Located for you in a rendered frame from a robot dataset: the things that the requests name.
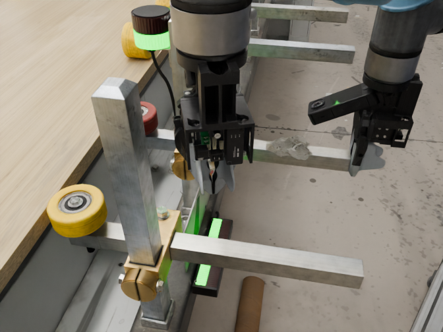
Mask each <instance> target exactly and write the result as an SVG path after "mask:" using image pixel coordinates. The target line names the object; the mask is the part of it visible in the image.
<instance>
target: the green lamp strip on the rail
mask: <svg viewBox="0 0 443 332"><path fill-rule="evenodd" d="M221 223H222V219H214V221H213V222H212V226H211V229H210V234H209V236H208V237H213V238H217V237H218V234H219V231H220V226H221ZM209 270H210V265H202V264H201V265H200V269H199V272H198V277H197V283H196V285H204V286H206V281H207V278H208V273H209Z"/></svg>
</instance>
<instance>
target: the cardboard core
mask: <svg viewBox="0 0 443 332"><path fill-rule="evenodd" d="M263 293H264V281H263V280H262V279H261V278H259V277H255V276H248V277H245V278H244V279H243V285H242V289H241V296H240V301H239V308H238V312H237V320H236V324H235V331H234V332H258V331H259V325H260V315H261V309H262V299H263Z"/></svg>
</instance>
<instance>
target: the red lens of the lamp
mask: <svg viewBox="0 0 443 332"><path fill-rule="evenodd" d="M132 12H133V10H132V11H131V18H132V24H133V29H134V30H135V31H137V32H140V33H143V34H157V33H162V32H166V31H168V30H169V29H168V21H169V19H170V18H171V11H170V12H169V14H167V15H165V16H161V17H157V18H142V17H141V18H140V17H138V16H135V15H133V14H132Z"/></svg>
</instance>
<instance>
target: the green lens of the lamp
mask: <svg viewBox="0 0 443 332"><path fill-rule="evenodd" d="M133 32H134V41H135V45H136V46H137V47H139V48H141V49H146V50H158V49H165V48H167V47H169V46H170V44H169V32H166V33H164V34H159V35H152V36H149V35H143V34H139V33H137V32H135V30H134V29H133Z"/></svg>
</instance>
